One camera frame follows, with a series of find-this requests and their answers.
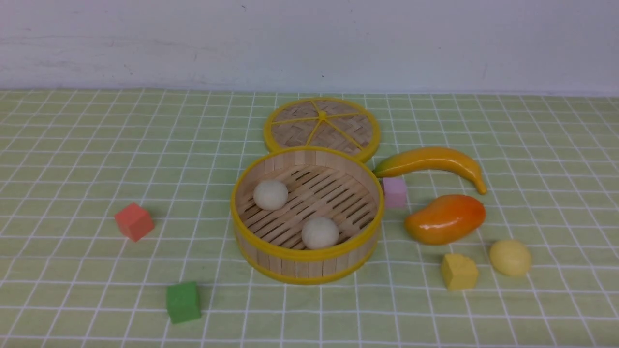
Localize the white bun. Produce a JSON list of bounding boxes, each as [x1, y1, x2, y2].
[[301, 217, 339, 249], [253, 180, 288, 211]]

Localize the orange toy mango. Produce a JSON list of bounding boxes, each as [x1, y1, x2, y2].
[[404, 194, 486, 246]]

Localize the bamboo steamer tray yellow rim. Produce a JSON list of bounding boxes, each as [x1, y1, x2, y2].
[[230, 147, 384, 285]]

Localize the red foam cube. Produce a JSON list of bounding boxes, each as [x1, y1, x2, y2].
[[114, 202, 155, 242]]

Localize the woven bamboo steamer lid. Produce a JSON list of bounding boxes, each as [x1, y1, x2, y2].
[[263, 97, 381, 162]]

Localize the pink foam cube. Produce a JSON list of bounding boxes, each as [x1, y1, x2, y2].
[[382, 176, 408, 209]]

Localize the green checkered tablecloth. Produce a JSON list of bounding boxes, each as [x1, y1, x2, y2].
[[0, 89, 619, 348]]

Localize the yellow foam cube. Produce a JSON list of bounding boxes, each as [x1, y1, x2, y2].
[[441, 253, 478, 291]]

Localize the yellow round bun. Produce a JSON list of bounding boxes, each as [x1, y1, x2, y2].
[[489, 239, 532, 277]]

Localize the green foam cube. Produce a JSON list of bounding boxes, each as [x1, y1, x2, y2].
[[166, 281, 201, 324]]

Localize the white bun front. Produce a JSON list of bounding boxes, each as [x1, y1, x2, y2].
[[301, 217, 339, 249]]

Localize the yellow green toy banana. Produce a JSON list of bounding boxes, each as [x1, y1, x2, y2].
[[373, 147, 488, 195]]

